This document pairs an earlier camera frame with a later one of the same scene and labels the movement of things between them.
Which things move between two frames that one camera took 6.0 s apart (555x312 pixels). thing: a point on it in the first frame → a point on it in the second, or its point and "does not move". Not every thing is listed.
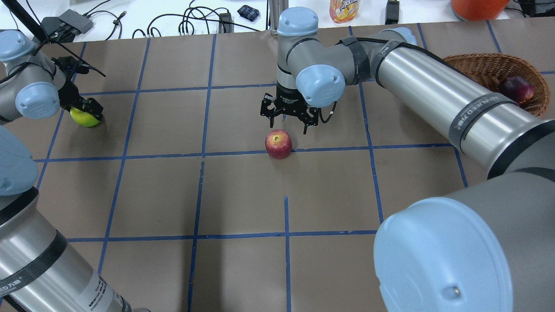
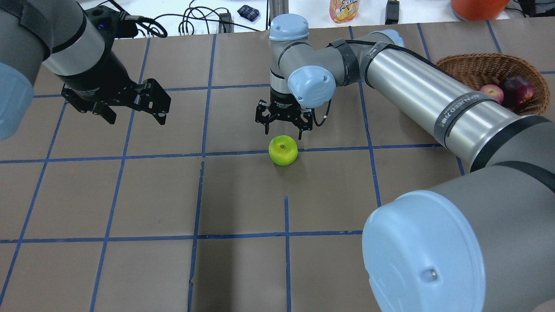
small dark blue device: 248,13 does not move
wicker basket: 488,70 does not move
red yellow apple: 278,144 → 493,91
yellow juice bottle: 342,11 does not move
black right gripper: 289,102 → 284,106
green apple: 83,118 → 283,150
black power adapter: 392,12 does not move
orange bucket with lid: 478,10 does not move
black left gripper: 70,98 → 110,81
